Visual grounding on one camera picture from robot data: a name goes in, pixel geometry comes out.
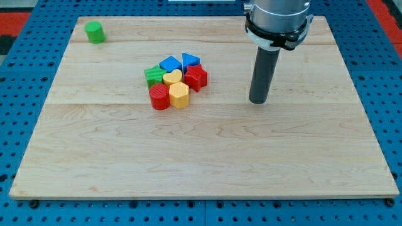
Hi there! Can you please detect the wooden board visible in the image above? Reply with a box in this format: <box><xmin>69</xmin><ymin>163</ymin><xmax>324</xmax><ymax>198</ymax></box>
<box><xmin>9</xmin><ymin>16</ymin><xmax>399</xmax><ymax>200</ymax></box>

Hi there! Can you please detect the yellow hexagon block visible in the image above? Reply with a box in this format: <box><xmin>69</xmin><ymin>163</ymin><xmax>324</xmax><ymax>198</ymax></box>
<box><xmin>169</xmin><ymin>82</ymin><xmax>190</xmax><ymax>109</ymax></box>

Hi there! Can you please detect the green star block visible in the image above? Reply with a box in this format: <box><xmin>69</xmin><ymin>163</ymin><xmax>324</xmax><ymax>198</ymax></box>
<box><xmin>144</xmin><ymin>65</ymin><xmax>167</xmax><ymax>89</ymax></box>

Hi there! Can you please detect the red star block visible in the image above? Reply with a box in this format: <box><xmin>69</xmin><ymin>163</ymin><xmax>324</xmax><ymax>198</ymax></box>
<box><xmin>184</xmin><ymin>64</ymin><xmax>208</xmax><ymax>92</ymax></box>

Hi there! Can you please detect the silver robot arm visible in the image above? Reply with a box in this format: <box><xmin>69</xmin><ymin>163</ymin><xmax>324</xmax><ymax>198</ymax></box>
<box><xmin>244</xmin><ymin>0</ymin><xmax>313</xmax><ymax>104</ymax></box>

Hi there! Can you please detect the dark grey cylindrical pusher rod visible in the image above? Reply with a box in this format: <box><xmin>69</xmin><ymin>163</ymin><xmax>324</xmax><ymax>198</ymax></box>
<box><xmin>249</xmin><ymin>47</ymin><xmax>280</xmax><ymax>104</ymax></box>

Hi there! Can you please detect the green cylinder block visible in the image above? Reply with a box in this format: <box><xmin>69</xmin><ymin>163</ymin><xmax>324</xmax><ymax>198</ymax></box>
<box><xmin>84</xmin><ymin>21</ymin><xmax>106</xmax><ymax>44</ymax></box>

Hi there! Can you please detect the yellow heart block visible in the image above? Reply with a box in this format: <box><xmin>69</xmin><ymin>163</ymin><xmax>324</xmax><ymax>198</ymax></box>
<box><xmin>162</xmin><ymin>69</ymin><xmax>183</xmax><ymax>87</ymax></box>

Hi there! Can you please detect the red cylinder block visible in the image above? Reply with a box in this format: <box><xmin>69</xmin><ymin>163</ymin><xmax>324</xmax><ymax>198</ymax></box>
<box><xmin>149</xmin><ymin>83</ymin><xmax>170</xmax><ymax>110</ymax></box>

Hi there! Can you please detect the blue triangle block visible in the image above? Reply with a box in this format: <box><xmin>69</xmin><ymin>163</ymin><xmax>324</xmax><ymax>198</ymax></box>
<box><xmin>182</xmin><ymin>53</ymin><xmax>200</xmax><ymax>74</ymax></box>

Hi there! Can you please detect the blue cube block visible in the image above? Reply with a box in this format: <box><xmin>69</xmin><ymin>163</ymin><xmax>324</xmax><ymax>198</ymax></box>
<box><xmin>159</xmin><ymin>56</ymin><xmax>182</xmax><ymax>73</ymax></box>

